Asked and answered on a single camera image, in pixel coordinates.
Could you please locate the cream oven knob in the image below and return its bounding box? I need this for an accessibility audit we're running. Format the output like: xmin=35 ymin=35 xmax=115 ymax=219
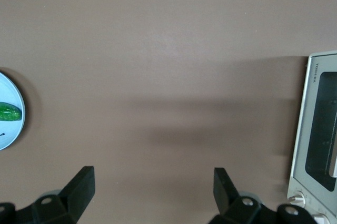
xmin=286 ymin=191 xmax=306 ymax=209
xmin=312 ymin=212 xmax=331 ymax=224

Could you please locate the cream toaster oven body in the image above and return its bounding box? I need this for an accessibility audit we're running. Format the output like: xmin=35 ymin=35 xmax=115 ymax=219
xmin=286 ymin=49 xmax=337 ymax=224

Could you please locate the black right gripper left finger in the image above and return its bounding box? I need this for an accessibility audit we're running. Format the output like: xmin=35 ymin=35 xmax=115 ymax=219
xmin=0 ymin=166 xmax=95 ymax=224

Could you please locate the green cucumber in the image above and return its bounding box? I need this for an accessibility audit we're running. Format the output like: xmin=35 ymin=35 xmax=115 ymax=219
xmin=0 ymin=102 xmax=22 ymax=123

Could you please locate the glass oven door with handle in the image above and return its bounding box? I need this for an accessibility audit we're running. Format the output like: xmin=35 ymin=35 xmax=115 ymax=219
xmin=291 ymin=52 xmax=337 ymax=195

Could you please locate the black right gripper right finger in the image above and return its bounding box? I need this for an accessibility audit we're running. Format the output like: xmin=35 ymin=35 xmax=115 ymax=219
xmin=213 ymin=167 xmax=315 ymax=224

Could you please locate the light blue round plate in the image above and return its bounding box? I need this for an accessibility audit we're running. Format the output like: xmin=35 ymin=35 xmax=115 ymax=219
xmin=0 ymin=69 xmax=27 ymax=151

